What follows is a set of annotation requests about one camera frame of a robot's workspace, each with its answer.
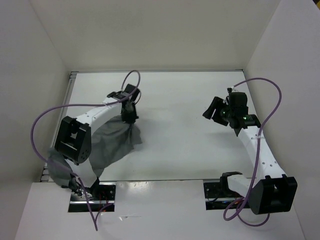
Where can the aluminium table frame rail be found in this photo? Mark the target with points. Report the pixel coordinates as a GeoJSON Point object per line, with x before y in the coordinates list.
{"type": "Point", "coordinates": [45, 177]}

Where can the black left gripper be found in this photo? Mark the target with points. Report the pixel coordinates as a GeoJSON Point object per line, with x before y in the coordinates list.
{"type": "Point", "coordinates": [132, 118]}

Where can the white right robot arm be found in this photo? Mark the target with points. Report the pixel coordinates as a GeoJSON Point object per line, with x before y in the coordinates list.
{"type": "Point", "coordinates": [272, 190]}

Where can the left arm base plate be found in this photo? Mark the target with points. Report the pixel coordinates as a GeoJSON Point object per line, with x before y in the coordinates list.
{"type": "Point", "coordinates": [103, 200]}

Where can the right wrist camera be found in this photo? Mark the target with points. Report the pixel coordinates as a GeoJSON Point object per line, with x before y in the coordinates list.
{"type": "Point", "coordinates": [236, 99]}

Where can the grey pleated skirt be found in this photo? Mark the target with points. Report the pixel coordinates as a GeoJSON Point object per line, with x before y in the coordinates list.
{"type": "Point", "coordinates": [110, 143]}

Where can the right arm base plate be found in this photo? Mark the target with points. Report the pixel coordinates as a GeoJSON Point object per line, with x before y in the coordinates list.
{"type": "Point", "coordinates": [216, 198]}

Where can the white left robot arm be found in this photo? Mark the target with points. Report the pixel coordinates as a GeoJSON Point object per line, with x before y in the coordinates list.
{"type": "Point", "coordinates": [90, 142]}

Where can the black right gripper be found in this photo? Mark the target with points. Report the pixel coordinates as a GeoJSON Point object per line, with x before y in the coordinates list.
{"type": "Point", "coordinates": [216, 103]}

